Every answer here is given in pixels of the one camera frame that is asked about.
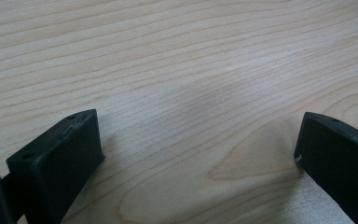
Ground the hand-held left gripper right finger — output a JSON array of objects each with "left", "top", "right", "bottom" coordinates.
[{"left": 294, "top": 111, "right": 358, "bottom": 224}]

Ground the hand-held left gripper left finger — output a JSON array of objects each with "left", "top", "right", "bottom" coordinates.
[{"left": 6, "top": 108, "right": 106, "bottom": 224}]

